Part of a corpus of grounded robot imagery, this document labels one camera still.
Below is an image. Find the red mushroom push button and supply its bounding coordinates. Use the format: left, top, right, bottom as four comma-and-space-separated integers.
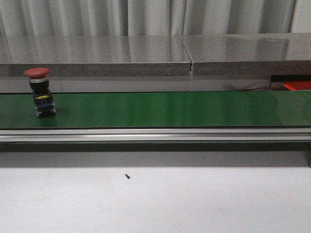
24, 67, 56, 117

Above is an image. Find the green conveyor belt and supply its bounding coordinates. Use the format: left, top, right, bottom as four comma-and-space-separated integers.
0, 91, 311, 129

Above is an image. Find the grey stone shelf slab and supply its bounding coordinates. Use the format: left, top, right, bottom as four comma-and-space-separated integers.
0, 33, 311, 80

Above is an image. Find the red plastic tray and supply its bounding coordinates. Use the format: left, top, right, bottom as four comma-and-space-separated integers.
283, 81, 311, 91

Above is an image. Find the white pleated curtain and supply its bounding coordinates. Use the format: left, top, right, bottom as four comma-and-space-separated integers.
0, 0, 311, 36

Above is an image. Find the aluminium conveyor frame rail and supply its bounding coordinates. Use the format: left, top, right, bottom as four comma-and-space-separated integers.
0, 127, 311, 143

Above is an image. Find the red black wire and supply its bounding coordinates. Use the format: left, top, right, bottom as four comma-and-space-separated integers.
239, 86, 282, 92

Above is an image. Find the metal conveyor support bracket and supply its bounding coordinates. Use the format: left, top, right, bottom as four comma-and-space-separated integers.
305, 143, 311, 168

